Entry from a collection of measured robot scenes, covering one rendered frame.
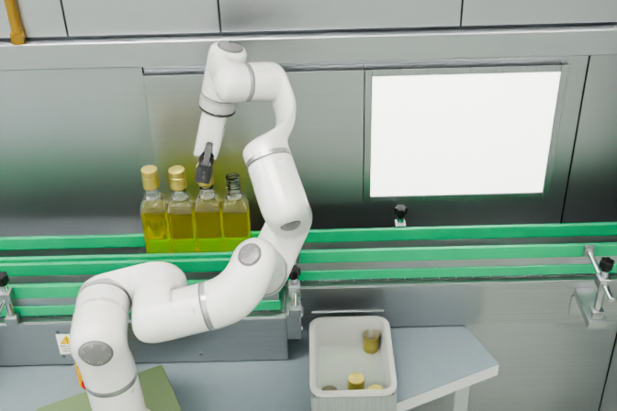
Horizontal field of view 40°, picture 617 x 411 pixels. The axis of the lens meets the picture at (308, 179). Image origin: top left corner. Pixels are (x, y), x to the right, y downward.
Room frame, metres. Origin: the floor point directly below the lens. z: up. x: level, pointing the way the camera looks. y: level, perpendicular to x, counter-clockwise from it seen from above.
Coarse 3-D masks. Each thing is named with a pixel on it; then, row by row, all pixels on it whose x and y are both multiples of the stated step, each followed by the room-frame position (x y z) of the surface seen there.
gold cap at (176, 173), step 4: (172, 168) 1.50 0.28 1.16; (176, 168) 1.50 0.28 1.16; (180, 168) 1.50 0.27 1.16; (184, 168) 1.50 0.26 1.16; (168, 172) 1.49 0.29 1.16; (172, 172) 1.48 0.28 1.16; (176, 172) 1.48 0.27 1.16; (180, 172) 1.48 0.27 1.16; (184, 172) 1.49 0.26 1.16; (172, 176) 1.48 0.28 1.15; (176, 176) 1.48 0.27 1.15; (180, 176) 1.48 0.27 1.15; (184, 176) 1.49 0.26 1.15; (172, 180) 1.48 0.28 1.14; (176, 180) 1.48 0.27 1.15; (180, 180) 1.48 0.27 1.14; (184, 180) 1.49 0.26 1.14; (172, 184) 1.48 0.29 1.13; (176, 184) 1.48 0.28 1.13; (180, 184) 1.48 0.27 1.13; (184, 184) 1.49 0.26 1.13; (172, 188) 1.48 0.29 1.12; (176, 188) 1.48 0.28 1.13; (180, 188) 1.48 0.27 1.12; (184, 188) 1.48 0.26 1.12
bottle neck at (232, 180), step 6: (228, 174) 1.50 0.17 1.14; (234, 174) 1.50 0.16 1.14; (228, 180) 1.48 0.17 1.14; (234, 180) 1.48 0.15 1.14; (228, 186) 1.48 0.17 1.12; (234, 186) 1.48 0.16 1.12; (240, 186) 1.49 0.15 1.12; (228, 192) 1.49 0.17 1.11; (234, 192) 1.48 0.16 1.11; (240, 192) 1.49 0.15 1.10; (234, 198) 1.48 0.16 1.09
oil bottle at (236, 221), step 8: (224, 200) 1.48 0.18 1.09; (232, 200) 1.48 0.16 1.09; (240, 200) 1.48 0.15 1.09; (248, 200) 1.51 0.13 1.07; (224, 208) 1.47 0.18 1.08; (232, 208) 1.47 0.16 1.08; (240, 208) 1.47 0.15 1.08; (248, 208) 1.49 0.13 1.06; (224, 216) 1.47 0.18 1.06; (232, 216) 1.47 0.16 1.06; (240, 216) 1.47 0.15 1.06; (248, 216) 1.48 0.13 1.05; (224, 224) 1.47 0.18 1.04; (232, 224) 1.47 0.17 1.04; (240, 224) 1.47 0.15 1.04; (248, 224) 1.47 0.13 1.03; (224, 232) 1.47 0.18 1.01; (232, 232) 1.47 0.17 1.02; (240, 232) 1.47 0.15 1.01; (248, 232) 1.47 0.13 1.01; (224, 240) 1.47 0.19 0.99; (232, 240) 1.47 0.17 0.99; (240, 240) 1.47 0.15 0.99; (232, 248) 1.47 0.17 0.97
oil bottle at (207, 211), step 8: (216, 192) 1.51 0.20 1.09; (200, 200) 1.48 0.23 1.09; (208, 200) 1.48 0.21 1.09; (216, 200) 1.48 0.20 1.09; (200, 208) 1.47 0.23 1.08; (208, 208) 1.47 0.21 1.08; (216, 208) 1.47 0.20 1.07; (200, 216) 1.47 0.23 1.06; (208, 216) 1.47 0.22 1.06; (216, 216) 1.47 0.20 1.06; (200, 224) 1.47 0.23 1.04; (208, 224) 1.47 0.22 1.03; (216, 224) 1.47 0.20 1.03; (200, 232) 1.47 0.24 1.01; (208, 232) 1.47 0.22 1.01; (216, 232) 1.47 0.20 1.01; (200, 240) 1.47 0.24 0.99; (208, 240) 1.47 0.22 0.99; (216, 240) 1.47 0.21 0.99; (200, 248) 1.47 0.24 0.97; (208, 248) 1.47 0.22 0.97; (216, 248) 1.47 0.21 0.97; (224, 248) 1.48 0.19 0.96
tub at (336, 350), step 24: (312, 336) 1.32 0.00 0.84; (336, 336) 1.37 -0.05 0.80; (360, 336) 1.37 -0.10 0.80; (384, 336) 1.33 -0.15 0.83; (312, 360) 1.25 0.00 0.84; (336, 360) 1.32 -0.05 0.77; (360, 360) 1.32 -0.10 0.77; (384, 360) 1.29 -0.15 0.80; (312, 384) 1.18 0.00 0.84; (336, 384) 1.25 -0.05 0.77; (384, 384) 1.24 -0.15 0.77
